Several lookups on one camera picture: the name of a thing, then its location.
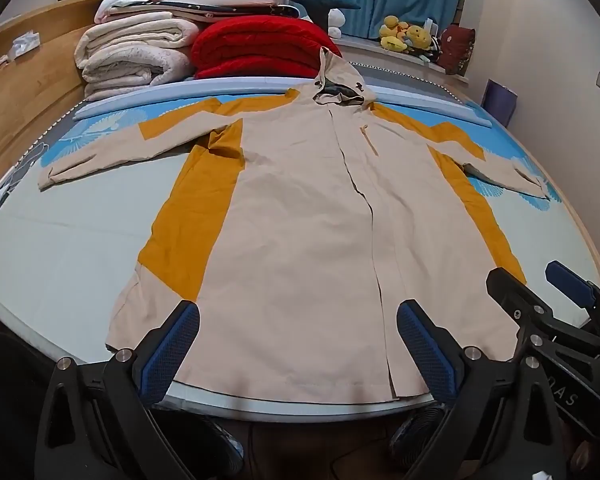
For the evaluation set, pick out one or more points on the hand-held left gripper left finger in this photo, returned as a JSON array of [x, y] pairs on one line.
[[172, 350]]

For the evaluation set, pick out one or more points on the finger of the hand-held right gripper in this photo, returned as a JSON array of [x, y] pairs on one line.
[[512, 292], [567, 280]]

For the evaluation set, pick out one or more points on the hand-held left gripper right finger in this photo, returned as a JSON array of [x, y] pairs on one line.
[[422, 347]]

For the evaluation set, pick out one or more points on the beige and mustard hooded jacket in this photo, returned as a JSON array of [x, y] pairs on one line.
[[300, 210]]

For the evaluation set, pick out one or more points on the person's right hand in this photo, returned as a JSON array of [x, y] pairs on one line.
[[577, 452]]

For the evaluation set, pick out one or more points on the blue floral bed mat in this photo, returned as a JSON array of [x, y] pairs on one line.
[[80, 240]]

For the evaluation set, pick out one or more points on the purple box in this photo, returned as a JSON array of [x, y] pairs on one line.
[[500, 102]]

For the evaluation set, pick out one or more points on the dark red bag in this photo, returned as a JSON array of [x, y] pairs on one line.
[[457, 47]]

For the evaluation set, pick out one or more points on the yellow plush toy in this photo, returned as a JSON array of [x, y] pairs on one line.
[[420, 37], [394, 32]]

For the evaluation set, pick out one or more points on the white window ledge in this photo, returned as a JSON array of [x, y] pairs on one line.
[[380, 55]]

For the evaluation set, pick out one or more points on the cream folded blanket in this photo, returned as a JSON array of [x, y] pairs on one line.
[[135, 35]]

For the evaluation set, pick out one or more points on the red folded blanket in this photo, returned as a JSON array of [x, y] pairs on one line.
[[260, 45]]

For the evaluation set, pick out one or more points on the white plush toy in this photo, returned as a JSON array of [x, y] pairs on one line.
[[336, 22]]

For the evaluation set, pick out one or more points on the white crumpled tissue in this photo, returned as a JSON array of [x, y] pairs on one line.
[[24, 45]]

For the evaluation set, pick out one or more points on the white bedding with navy trim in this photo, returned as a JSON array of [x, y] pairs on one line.
[[250, 11]]

